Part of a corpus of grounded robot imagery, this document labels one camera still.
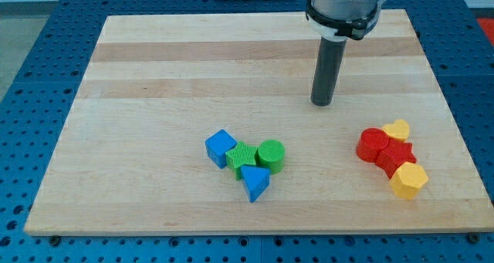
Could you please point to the yellow heart block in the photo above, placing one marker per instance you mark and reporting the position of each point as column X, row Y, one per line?
column 398, row 130

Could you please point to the wooden board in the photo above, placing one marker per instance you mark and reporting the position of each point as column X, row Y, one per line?
column 131, row 158

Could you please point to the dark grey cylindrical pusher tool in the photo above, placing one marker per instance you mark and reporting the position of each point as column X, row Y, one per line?
column 328, row 63

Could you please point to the green star block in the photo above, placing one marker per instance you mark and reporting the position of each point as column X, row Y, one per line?
column 241, row 154

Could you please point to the blue triangle block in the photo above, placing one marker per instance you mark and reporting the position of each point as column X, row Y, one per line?
column 255, row 180

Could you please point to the blue cube block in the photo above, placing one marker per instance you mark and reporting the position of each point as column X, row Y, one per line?
column 217, row 145

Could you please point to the yellow hexagon block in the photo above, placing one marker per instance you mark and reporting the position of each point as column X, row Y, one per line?
column 408, row 180

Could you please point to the red star block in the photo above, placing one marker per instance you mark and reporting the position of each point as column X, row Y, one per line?
column 394, row 155

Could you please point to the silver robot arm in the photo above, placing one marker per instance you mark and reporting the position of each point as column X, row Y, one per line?
column 339, row 20

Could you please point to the green cylinder block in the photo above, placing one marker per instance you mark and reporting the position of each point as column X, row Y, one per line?
column 271, row 154

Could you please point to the red cylinder block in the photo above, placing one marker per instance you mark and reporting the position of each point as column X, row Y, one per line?
column 371, row 142

